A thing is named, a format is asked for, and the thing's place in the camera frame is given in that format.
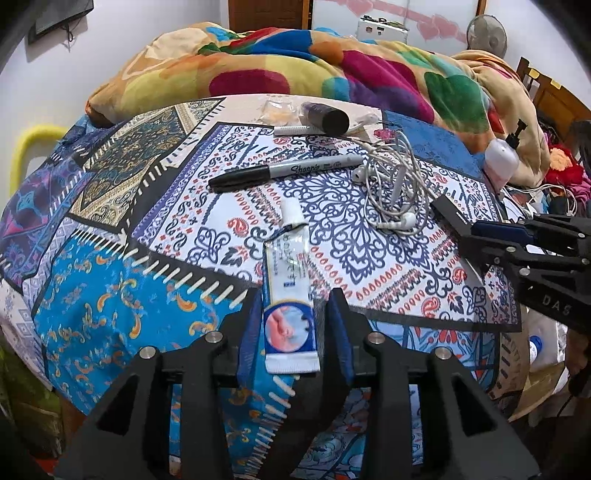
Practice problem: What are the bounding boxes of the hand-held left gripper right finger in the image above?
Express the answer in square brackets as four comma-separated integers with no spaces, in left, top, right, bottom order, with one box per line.
[323,287,542,480]

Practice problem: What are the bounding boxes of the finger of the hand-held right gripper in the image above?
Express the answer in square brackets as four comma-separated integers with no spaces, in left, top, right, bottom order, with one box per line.
[470,212,591,256]
[431,194,591,280]

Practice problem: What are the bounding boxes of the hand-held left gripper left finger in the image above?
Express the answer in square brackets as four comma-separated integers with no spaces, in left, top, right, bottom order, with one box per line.
[54,287,264,480]

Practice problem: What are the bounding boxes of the white and blue cream tube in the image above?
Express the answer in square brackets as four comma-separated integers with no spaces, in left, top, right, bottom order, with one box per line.
[262,198,322,374]

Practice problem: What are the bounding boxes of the white plastic bag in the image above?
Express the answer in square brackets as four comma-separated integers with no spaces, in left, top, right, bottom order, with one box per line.
[526,308,574,376]

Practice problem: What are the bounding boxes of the white pump bottle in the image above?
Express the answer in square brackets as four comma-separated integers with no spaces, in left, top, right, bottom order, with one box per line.
[482,119,530,190]

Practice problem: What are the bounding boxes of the pile of colourful clothes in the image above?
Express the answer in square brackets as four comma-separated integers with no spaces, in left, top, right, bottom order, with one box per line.
[538,119,591,217]

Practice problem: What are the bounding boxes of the beige cloth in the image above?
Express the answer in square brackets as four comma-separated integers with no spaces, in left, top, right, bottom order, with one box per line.
[488,331,574,422]

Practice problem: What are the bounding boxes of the patterned blue bedsheet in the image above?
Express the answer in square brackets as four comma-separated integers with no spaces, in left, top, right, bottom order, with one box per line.
[0,95,525,480]

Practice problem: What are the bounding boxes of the wooden chair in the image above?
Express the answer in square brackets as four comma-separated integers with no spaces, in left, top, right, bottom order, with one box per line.
[515,56,591,139]

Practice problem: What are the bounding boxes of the black marker pen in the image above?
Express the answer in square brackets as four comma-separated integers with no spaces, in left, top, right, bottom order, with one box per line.
[208,154,365,193]

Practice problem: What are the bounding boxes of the grey standing fan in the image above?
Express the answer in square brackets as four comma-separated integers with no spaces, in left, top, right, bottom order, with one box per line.
[465,14,509,52]

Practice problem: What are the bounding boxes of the black cylindrical bottle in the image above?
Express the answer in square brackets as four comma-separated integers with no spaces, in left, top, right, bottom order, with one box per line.
[299,102,350,136]

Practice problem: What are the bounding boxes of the small white stick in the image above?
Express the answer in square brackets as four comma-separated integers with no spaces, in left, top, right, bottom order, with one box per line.
[273,124,327,136]

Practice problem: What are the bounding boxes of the clear plastic wrapper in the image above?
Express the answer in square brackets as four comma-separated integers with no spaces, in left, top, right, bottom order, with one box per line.
[259,95,299,123]

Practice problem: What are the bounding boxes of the white device box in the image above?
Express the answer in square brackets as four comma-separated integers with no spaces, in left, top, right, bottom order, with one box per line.
[358,15,410,43]

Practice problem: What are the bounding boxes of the colourful fleece blanket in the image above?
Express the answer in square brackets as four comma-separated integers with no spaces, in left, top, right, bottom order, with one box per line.
[85,24,552,186]

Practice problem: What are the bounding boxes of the brown wooden door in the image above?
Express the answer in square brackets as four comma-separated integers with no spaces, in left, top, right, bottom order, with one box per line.
[228,0,315,33]

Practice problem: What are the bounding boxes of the white cables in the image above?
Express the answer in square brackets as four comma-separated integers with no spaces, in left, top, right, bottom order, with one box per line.
[502,184,579,219]

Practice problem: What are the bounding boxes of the white wired earphones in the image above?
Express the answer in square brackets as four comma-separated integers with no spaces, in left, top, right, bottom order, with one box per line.
[344,113,435,237]

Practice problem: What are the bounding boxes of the yellow tube frame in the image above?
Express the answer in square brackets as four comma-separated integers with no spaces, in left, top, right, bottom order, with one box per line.
[14,124,66,186]

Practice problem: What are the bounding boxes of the black wall screen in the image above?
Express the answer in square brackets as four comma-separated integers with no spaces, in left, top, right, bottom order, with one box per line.
[28,0,95,45]

